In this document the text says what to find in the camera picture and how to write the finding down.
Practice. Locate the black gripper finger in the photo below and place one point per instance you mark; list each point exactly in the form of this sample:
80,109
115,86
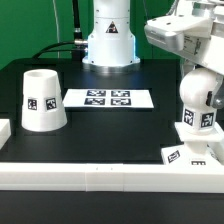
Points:
215,98

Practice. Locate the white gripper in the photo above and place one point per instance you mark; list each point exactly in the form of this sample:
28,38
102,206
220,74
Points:
193,30

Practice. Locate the white lamp bulb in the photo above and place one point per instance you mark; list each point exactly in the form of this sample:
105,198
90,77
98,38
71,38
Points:
197,116

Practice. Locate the white lamp base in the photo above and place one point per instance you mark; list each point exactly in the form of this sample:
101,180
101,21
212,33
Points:
203,149

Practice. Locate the white lamp shade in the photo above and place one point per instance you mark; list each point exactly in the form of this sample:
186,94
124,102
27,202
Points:
42,108

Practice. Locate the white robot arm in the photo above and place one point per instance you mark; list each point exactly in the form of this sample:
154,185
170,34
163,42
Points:
111,45

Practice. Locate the white marker sheet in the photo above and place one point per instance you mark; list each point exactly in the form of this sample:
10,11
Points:
108,98

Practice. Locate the white front fence rail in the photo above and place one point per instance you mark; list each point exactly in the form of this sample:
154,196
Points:
110,177

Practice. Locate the white fence rail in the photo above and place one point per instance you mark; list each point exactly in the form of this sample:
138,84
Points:
5,131
110,177

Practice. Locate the white left fence rail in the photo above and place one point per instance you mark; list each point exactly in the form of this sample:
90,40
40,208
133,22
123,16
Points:
5,131

